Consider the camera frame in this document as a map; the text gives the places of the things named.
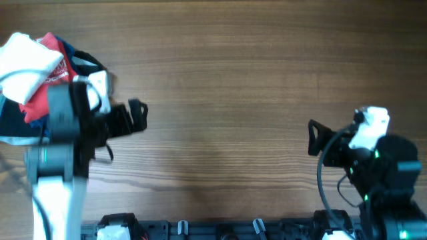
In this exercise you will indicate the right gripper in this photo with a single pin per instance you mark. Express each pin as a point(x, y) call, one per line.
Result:
point(315, 142)

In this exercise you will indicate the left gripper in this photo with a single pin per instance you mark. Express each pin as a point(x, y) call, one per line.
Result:
point(140, 117)

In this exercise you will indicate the white Puma t-shirt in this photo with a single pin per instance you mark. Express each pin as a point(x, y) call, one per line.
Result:
point(25, 65)

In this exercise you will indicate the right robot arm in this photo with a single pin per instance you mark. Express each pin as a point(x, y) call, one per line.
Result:
point(384, 175)

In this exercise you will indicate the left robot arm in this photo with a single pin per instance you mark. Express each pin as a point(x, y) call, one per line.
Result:
point(58, 171)

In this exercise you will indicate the navy blue folded t-shirt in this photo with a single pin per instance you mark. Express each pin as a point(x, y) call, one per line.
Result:
point(36, 115)

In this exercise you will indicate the light blue folded garment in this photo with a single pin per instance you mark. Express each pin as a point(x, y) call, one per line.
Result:
point(20, 140)

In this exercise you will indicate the black folded garment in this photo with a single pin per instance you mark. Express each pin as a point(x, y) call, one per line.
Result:
point(84, 64)

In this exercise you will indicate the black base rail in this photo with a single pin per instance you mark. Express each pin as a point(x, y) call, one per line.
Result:
point(255, 229)

